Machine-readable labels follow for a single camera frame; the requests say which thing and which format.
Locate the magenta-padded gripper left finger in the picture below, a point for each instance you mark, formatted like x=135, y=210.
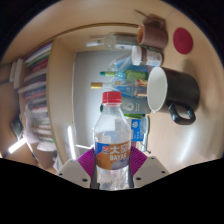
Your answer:
x=85, y=163

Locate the blue and white box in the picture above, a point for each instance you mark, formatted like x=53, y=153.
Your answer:
x=138, y=128

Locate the green-capped bottle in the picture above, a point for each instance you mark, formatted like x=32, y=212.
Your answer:
x=110, y=73

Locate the flat round red coaster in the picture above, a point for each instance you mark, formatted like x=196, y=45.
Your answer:
x=183, y=40

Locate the grey shaker bottle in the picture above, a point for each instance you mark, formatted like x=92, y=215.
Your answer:
x=136, y=106

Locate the tall clear glass bottle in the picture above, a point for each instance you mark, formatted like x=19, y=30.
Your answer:
x=113, y=40

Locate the clear plastic bottle red cap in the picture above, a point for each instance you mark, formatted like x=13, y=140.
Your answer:
x=111, y=140

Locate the wooden shelf unit with books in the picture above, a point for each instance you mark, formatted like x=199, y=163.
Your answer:
x=58, y=93

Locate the yellow-capped bottle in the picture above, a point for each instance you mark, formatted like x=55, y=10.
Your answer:
x=98, y=85

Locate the dark green bottle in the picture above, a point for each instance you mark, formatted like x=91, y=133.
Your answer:
x=135, y=115

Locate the brown jar white lid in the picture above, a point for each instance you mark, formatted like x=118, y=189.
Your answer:
x=148, y=56

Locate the brown cup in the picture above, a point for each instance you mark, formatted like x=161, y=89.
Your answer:
x=154, y=35

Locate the ceiling light tube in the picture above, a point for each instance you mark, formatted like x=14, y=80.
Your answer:
x=16, y=145

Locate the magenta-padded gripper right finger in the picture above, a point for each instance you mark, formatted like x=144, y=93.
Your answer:
x=138, y=161

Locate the white desk lamp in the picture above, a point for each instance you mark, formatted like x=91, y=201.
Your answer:
x=71, y=141

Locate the black mug white inside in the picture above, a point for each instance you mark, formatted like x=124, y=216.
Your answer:
x=181, y=88

